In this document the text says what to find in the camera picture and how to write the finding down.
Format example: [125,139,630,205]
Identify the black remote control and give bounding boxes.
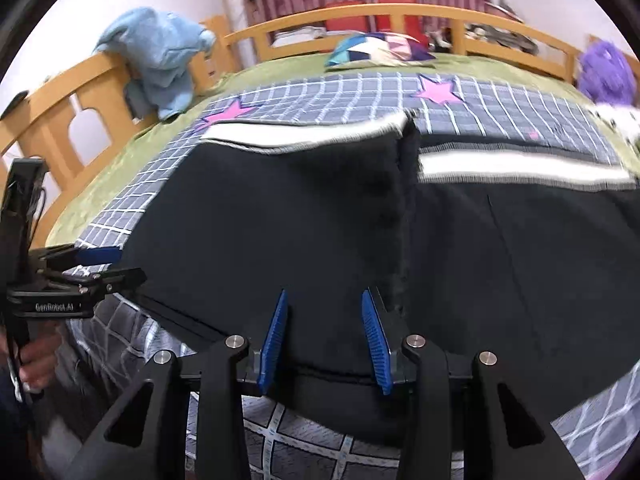
[2,91,30,120]

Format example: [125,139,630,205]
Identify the white floral pillow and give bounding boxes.
[595,102,640,143]

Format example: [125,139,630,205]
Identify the wooden bed frame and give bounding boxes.
[0,2,640,196]

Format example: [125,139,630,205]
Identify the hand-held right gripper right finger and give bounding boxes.
[361,289,583,480]

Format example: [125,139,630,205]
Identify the grey plaid star blanket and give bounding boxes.
[47,72,640,480]

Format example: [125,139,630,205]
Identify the black pants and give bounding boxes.
[120,112,640,441]

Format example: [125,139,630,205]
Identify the geometric patterned pillow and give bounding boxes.
[325,32,436,68]

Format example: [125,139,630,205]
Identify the green bed sheet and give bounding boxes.
[45,52,640,251]

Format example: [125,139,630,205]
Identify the red chair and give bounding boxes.
[325,2,366,32]
[377,0,417,33]

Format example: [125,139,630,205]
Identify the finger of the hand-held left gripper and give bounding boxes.
[42,267,148,301]
[30,242,123,271]

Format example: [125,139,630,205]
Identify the light blue fleece blanket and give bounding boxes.
[92,7,218,121]

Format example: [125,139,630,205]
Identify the purple plush toy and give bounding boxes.
[577,40,640,106]

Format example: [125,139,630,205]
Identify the pile of bags and papers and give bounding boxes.
[465,2,541,56]

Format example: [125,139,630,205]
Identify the person's left hand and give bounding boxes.
[20,327,62,392]

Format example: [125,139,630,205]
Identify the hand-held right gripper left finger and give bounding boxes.
[65,289,290,480]

